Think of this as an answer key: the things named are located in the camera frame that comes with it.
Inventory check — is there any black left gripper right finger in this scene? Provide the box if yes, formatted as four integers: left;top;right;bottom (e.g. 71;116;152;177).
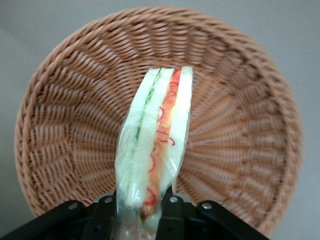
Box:
156;187;271;240

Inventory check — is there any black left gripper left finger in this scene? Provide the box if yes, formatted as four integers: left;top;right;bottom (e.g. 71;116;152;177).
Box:
0;193;118;240

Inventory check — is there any triangle sandwich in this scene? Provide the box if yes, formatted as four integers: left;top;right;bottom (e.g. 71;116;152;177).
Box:
113;65;195;240

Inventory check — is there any round brown wicker basket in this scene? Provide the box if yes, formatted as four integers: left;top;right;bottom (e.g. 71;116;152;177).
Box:
13;6;303;237

